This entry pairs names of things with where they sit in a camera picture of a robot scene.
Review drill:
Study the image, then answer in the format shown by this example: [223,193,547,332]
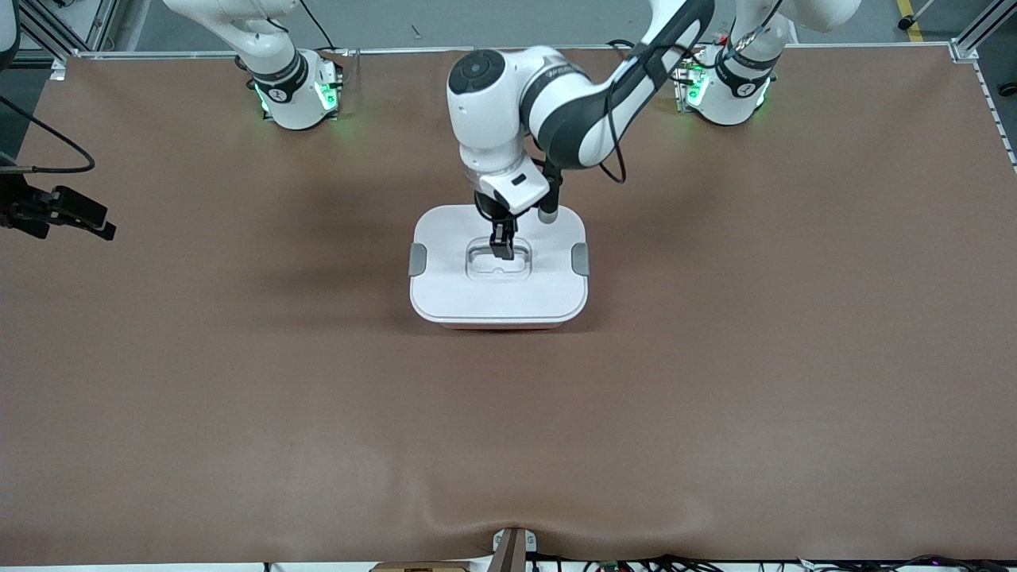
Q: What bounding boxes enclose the white box lid grey clips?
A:
[408,204,591,325]

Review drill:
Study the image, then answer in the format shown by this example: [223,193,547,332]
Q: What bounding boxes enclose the pink plastic storage box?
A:
[429,318,574,330]

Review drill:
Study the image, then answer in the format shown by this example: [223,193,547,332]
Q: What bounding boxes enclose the black caster wheel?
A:
[898,0,938,31]

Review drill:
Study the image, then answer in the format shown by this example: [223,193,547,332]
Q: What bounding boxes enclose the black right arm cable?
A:
[0,95,96,174]

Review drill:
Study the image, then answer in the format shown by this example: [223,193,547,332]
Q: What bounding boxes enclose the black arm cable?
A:
[596,0,787,185]
[0,95,96,174]

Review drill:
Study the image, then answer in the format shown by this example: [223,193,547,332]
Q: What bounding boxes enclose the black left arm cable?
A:
[596,0,787,185]

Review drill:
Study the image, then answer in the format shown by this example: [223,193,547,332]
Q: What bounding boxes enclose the aluminium frame with dark struts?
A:
[0,0,108,82]

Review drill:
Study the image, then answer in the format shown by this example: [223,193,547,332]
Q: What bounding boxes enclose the thin black base cable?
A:
[298,0,338,50]

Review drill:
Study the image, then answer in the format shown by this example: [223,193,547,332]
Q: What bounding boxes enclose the brown camera mount post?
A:
[490,527,539,572]

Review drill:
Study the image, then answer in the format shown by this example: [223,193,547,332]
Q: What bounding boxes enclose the aluminium frame corner post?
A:
[949,0,1017,63]

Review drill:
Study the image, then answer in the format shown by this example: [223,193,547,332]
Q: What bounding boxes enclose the perforated metal edge rail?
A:
[973,62,1017,174]

